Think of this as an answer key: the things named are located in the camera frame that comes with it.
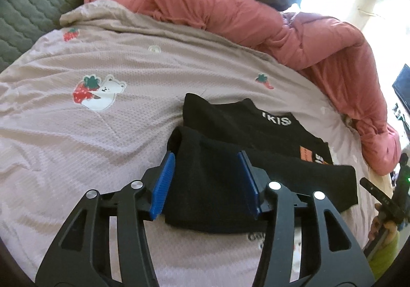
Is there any person's right hand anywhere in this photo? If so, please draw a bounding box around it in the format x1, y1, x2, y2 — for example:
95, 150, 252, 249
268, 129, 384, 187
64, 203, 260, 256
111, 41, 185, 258
368, 216, 398, 245

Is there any pink quilted comforter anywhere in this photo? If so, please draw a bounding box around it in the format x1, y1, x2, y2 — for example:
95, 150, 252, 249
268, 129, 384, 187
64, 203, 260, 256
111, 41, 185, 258
84, 0, 401, 175

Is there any pink-beige strawberry bear bedsheet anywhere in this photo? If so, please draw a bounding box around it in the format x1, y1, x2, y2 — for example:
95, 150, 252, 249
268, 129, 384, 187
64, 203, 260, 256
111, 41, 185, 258
1, 0, 377, 278

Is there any dark monitor screen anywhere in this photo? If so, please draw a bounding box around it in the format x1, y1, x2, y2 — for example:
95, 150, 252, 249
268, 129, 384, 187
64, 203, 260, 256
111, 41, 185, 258
392, 64, 410, 114

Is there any black shirt with orange patches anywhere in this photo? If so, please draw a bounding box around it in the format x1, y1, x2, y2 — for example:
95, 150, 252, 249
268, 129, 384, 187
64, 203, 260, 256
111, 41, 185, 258
163, 93, 358, 233

